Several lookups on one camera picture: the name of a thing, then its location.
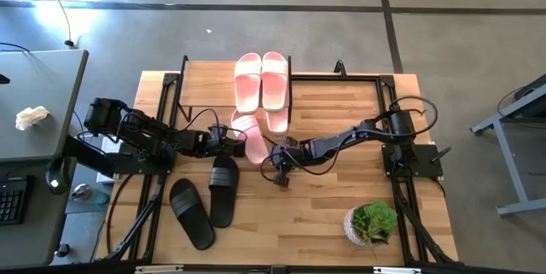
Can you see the wooden shelf with black frame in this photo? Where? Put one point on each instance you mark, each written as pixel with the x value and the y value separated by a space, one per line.
pixel 209 84

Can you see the small black object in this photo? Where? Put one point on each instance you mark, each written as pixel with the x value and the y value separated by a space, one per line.
pixel 3 79

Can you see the pink rubber slide sandal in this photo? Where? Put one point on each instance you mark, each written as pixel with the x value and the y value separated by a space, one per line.
pixel 256 143
pixel 247 90
pixel 278 122
pixel 275 90

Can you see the grey metal table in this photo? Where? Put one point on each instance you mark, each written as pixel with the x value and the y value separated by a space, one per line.
pixel 508 159

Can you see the black round knob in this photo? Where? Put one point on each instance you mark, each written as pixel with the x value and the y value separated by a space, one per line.
pixel 63 250

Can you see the silver metal bracket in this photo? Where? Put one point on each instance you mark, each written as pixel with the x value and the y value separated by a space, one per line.
pixel 158 269
pixel 396 270

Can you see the black rubber slide sandal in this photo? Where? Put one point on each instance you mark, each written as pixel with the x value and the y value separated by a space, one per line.
pixel 224 205
pixel 192 223

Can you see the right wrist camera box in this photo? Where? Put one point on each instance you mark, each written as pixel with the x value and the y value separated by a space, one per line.
pixel 292 141

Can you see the succulent in white woven pot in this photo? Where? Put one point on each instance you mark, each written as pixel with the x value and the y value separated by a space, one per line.
pixel 375 220

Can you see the dark grey desk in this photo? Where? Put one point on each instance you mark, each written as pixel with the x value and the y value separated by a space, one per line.
pixel 38 231

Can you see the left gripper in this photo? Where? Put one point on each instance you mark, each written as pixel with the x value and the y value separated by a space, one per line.
pixel 213 147

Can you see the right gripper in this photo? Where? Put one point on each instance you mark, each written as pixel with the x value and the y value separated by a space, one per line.
pixel 281 159

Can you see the teal bottle with silver cap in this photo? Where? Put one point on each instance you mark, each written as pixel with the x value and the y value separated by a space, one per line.
pixel 83 192

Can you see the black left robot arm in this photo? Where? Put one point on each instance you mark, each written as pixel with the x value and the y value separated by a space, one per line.
pixel 149 131

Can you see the black keyboard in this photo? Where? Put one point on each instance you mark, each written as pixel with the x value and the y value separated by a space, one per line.
pixel 12 201

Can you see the black aluminium rig frame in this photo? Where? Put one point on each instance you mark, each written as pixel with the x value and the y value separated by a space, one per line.
pixel 341 77

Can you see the light grey desk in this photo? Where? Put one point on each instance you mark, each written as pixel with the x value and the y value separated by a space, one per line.
pixel 42 82

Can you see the crumpled white tissue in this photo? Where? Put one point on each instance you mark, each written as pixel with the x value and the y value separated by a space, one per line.
pixel 30 117

